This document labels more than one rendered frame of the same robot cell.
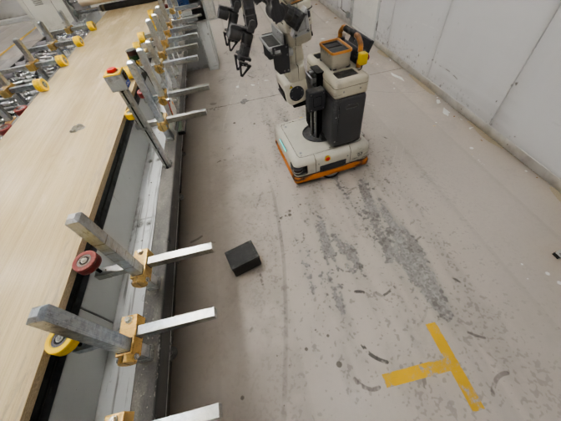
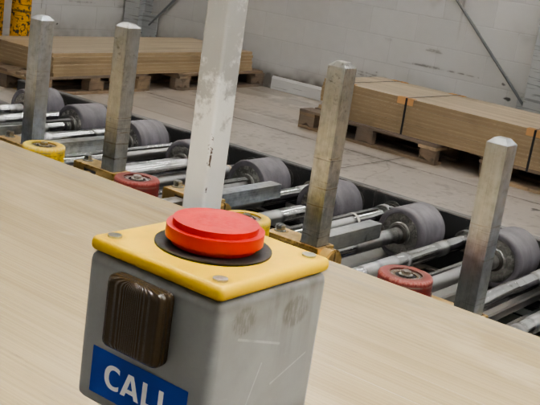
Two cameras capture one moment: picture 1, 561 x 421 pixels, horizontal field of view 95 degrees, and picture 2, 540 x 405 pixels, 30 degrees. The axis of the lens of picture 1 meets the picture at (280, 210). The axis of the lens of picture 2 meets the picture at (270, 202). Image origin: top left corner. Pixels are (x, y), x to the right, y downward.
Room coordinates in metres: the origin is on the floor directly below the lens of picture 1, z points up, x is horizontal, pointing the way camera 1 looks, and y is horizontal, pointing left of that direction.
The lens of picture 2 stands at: (1.49, 0.31, 1.34)
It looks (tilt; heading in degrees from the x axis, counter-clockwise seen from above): 15 degrees down; 130
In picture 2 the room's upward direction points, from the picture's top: 8 degrees clockwise
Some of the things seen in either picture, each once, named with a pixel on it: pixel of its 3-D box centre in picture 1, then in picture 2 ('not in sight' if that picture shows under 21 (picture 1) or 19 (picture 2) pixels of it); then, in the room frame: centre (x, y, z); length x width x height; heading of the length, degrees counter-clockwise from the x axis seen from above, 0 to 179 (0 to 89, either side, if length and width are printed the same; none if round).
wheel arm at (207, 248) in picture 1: (156, 261); not in sight; (0.53, 0.49, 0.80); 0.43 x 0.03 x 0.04; 94
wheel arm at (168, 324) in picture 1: (147, 329); not in sight; (0.28, 0.48, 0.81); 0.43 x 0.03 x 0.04; 94
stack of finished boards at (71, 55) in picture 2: not in sight; (131, 54); (-4.98, 5.92, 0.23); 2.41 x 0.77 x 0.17; 96
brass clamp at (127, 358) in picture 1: (130, 339); not in sight; (0.26, 0.52, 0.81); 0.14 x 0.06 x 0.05; 4
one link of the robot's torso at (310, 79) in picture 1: (300, 95); not in sight; (1.78, -0.29, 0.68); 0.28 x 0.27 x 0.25; 9
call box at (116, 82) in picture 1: (118, 80); (201, 333); (1.22, 0.59, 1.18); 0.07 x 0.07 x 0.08; 4
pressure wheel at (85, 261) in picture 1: (93, 266); not in sight; (0.51, 0.69, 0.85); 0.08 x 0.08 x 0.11
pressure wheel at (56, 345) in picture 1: (73, 342); not in sight; (0.26, 0.67, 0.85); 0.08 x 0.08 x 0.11
